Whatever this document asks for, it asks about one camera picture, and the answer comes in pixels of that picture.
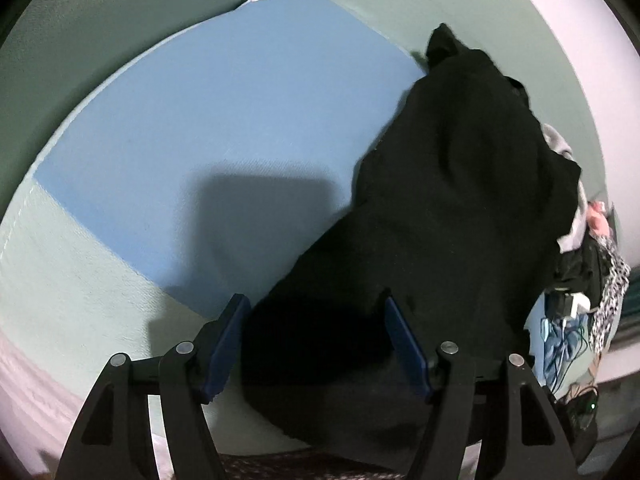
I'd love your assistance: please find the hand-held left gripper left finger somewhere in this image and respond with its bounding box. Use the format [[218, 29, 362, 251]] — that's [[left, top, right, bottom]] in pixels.
[[55, 294, 251, 480]]

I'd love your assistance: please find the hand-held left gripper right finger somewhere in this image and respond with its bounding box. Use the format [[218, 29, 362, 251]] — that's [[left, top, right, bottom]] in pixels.
[[384, 295, 576, 480]]

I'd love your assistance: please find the black garment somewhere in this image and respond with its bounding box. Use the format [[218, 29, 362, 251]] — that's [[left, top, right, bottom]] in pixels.
[[240, 22, 583, 461]]

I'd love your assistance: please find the grey cloth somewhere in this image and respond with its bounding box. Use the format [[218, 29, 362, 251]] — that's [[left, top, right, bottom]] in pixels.
[[542, 124, 590, 255]]

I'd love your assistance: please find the person's right forearm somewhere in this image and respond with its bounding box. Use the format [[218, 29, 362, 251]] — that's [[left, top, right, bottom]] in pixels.
[[590, 232, 632, 356]]

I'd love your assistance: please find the person's right hand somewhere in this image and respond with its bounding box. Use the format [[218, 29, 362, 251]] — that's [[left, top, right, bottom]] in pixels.
[[587, 201, 613, 236]]

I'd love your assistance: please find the knitted cloth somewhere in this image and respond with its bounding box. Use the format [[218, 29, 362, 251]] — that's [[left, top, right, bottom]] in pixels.
[[220, 449, 396, 480]]

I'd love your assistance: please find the light blue cloth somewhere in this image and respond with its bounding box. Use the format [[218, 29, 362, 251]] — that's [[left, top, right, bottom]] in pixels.
[[525, 292, 591, 396]]

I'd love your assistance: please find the green bed sheet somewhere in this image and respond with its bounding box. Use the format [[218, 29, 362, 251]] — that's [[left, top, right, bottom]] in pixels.
[[0, 0, 608, 466]]

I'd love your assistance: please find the white power adapter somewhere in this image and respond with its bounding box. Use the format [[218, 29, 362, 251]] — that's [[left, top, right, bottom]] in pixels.
[[562, 294, 591, 318]]

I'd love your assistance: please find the black device with green light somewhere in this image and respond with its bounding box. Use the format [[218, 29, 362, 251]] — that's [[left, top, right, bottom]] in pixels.
[[560, 385, 601, 461]]

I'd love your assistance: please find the dark cloth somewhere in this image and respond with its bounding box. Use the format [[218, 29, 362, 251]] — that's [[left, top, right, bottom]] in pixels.
[[552, 235, 603, 306]]

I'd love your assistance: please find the pink blanket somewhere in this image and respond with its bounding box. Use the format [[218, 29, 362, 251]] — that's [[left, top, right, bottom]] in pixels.
[[0, 335, 173, 480]]

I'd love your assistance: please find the blue mat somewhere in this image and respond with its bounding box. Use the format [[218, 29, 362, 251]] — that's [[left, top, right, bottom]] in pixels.
[[32, 0, 426, 321]]

